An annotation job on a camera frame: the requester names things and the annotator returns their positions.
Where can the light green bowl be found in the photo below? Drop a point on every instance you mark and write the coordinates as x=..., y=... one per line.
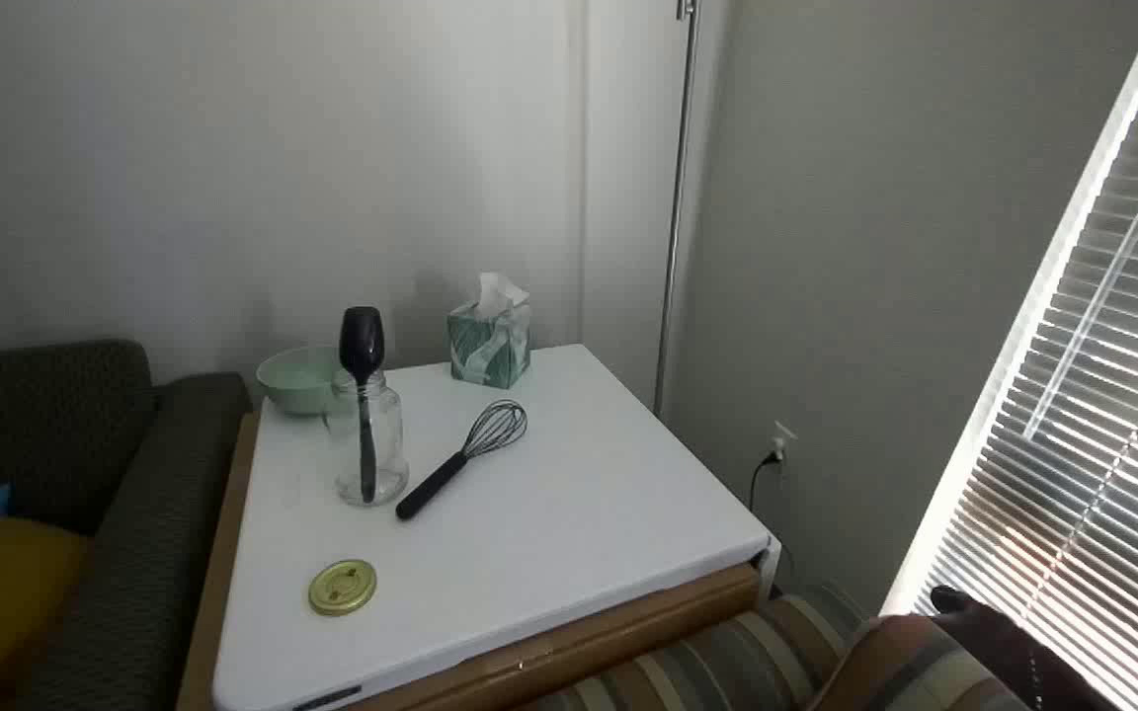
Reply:
x=303, y=381

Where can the green patterned tissue box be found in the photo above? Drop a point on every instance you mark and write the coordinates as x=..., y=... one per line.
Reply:
x=488, y=339

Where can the clear glass jar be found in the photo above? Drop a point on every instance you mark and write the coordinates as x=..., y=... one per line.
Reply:
x=383, y=434

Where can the white table top board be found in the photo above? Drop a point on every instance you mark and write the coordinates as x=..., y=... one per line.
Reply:
x=596, y=502

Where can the gold jar lid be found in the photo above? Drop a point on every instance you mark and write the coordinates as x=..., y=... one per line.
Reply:
x=342, y=587

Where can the striped armchair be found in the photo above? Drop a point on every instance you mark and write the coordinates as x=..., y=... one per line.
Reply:
x=808, y=653

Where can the thin metal pole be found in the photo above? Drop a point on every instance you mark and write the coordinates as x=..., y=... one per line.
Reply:
x=686, y=18

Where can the dark grey sofa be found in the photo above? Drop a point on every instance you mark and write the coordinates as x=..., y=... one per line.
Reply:
x=96, y=443

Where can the wooden side table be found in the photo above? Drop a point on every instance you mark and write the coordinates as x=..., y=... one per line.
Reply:
x=501, y=672

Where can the white window blinds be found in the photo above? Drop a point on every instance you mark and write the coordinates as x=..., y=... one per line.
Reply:
x=1038, y=509

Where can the black handled wire whisk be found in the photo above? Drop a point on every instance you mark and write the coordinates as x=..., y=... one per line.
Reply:
x=496, y=429

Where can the white wall power outlet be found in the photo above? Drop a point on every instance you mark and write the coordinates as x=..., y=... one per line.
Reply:
x=779, y=442

